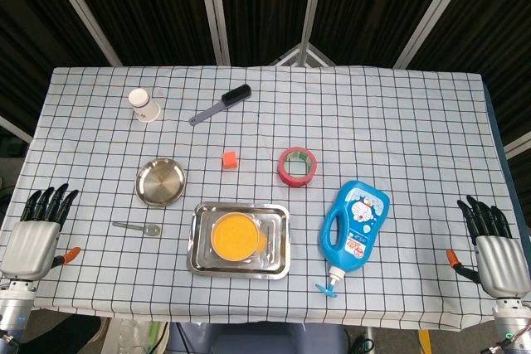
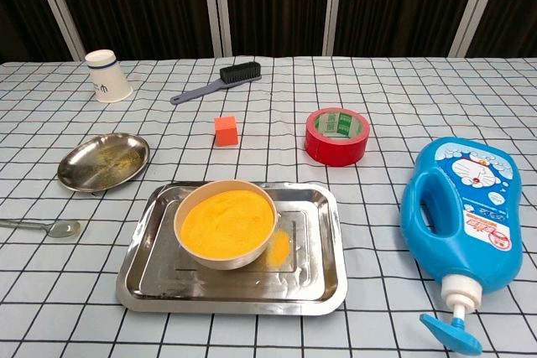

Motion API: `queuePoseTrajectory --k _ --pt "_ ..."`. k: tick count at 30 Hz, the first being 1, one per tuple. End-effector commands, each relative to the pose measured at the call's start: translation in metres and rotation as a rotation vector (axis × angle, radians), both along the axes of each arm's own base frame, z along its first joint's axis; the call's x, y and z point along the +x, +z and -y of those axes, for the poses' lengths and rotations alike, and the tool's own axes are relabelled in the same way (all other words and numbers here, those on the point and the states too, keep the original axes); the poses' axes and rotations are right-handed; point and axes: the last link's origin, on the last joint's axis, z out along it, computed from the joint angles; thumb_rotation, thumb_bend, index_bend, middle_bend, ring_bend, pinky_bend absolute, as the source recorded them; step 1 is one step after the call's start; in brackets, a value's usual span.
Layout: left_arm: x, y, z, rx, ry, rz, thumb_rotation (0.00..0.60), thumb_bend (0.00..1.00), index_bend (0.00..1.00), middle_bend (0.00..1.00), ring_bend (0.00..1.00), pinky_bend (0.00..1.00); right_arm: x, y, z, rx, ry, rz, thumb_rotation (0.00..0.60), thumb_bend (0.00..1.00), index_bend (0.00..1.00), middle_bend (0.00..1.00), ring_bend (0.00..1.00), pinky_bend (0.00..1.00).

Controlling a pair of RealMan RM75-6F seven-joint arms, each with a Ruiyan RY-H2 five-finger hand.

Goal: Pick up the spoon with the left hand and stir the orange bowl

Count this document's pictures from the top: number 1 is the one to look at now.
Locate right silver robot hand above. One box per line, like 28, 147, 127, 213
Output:
446, 195, 531, 299

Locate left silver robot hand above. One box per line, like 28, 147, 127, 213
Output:
0, 182, 82, 283

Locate clear plastic spoon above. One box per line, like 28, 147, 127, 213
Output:
112, 221, 162, 237

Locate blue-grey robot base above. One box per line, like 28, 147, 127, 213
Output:
168, 322, 348, 354

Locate round steel plate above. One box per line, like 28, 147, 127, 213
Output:
134, 157, 187, 208

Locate bowl of orange powder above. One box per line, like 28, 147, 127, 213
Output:
210, 211, 261, 263

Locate blue pump detergent bottle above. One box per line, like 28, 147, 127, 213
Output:
314, 179, 392, 298

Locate white paper cup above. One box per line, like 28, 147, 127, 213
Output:
127, 87, 162, 124

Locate blue checked tablecloth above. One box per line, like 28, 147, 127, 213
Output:
0, 64, 531, 332

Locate rectangular steel tray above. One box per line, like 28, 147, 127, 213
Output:
186, 201, 291, 281

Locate red tape roll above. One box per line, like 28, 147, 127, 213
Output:
277, 146, 319, 188

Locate black folding screen white frames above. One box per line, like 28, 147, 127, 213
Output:
0, 0, 531, 156

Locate white metal screen foot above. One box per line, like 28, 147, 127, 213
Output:
269, 41, 337, 68

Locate black brush with grey handle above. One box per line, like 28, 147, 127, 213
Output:
188, 84, 252, 128

